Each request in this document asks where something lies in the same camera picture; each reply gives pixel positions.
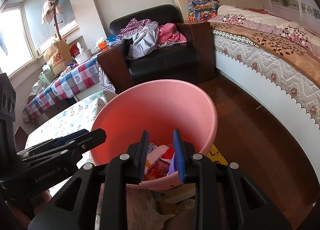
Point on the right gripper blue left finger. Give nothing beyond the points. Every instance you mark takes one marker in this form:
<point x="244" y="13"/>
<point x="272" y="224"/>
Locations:
<point x="138" y="153"/>

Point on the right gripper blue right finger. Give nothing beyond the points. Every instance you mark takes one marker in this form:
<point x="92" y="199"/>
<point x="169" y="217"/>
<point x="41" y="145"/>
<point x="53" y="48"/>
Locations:
<point x="183" y="158"/>

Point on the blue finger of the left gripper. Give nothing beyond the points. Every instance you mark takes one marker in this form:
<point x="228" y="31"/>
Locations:
<point x="63" y="140"/>

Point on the left hand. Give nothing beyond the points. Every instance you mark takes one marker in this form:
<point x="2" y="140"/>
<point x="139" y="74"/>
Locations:
<point x="25" y="209"/>

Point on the yellow paper on floor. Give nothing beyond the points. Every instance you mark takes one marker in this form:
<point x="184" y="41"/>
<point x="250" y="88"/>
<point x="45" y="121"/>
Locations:
<point x="215" y="156"/>

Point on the floral white tablecloth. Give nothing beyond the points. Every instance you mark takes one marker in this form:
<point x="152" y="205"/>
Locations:
<point x="80" y="115"/>

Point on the pink plastic basin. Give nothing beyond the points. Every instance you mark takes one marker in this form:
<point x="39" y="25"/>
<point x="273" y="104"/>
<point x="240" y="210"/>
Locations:
<point x="158" y="107"/>

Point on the green tissue box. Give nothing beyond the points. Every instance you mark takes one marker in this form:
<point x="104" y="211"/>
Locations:
<point x="46" y="77"/>

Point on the checkered tablecloth table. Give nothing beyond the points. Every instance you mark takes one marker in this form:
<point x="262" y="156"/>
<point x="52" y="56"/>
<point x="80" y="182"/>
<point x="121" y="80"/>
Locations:
<point x="64" y="87"/>

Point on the brown paper shopping bag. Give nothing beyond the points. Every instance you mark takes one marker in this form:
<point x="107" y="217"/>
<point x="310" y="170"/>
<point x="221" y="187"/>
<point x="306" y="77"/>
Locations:
<point x="58" y="56"/>

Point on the white round container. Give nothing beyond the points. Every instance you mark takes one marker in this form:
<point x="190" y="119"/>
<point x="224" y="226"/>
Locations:
<point x="83" y="55"/>

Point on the black leather armchair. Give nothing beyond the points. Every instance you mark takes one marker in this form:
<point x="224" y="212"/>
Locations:
<point x="180" y="61"/>

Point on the dark wooden side cabinet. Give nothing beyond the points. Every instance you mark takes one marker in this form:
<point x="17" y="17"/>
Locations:
<point x="113" y="64"/>

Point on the orange tissue pack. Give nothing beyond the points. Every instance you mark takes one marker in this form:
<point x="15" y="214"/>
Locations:
<point x="108" y="43"/>

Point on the pile of clothes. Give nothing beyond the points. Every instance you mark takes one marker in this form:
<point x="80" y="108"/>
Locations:
<point x="148" y="35"/>

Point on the bed with quilted mattress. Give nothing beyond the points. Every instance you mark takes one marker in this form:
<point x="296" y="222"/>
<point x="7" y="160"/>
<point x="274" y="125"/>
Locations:
<point x="290" y="97"/>

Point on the colourful cartoon pillow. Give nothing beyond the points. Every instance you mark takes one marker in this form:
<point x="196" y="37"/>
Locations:
<point x="202" y="10"/>

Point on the wooden coat rack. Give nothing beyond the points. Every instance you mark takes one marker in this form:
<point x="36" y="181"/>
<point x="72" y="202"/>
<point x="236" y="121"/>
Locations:
<point x="50" y="10"/>

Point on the brown leaf pattern blanket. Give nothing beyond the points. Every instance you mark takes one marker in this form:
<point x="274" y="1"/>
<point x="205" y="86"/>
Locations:
<point x="300" y="58"/>

